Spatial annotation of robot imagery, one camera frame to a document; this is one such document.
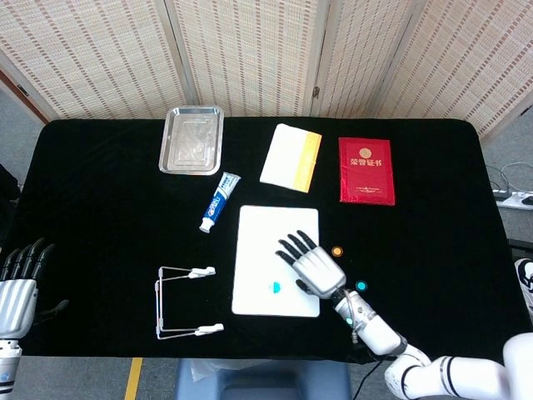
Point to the woven bamboo folding screen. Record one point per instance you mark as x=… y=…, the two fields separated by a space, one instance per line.
x=250 y=54

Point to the teal disc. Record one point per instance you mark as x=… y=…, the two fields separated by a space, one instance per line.
x=361 y=286
x=275 y=287

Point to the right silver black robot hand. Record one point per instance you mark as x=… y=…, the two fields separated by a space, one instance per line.
x=318 y=271

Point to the rectangular metal tray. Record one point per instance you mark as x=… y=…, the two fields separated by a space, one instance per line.
x=190 y=141

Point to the orange disc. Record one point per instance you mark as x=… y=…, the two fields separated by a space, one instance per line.
x=337 y=251

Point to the white power strip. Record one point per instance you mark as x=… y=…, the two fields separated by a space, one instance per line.
x=516 y=199

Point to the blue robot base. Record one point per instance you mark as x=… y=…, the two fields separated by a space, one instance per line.
x=266 y=379

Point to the black white sneaker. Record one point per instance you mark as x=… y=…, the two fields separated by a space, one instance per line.
x=525 y=283

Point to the white yellow notepad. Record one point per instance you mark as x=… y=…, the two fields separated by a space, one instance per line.
x=287 y=156

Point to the blue white toothpaste tube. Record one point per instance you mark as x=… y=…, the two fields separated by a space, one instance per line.
x=217 y=204

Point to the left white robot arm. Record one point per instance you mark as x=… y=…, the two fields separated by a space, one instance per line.
x=8 y=364

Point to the black tablecloth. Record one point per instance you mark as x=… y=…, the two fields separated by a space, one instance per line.
x=104 y=208

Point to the red certificate folder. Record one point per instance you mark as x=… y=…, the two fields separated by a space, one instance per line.
x=366 y=175

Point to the white rectangular board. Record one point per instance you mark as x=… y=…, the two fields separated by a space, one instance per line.
x=262 y=250

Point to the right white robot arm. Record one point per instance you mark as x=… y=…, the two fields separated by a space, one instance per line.
x=416 y=362

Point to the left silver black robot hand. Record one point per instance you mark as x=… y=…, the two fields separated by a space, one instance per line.
x=14 y=308

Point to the metal screen hinge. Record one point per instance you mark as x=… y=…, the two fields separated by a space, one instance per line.
x=315 y=91
x=21 y=90

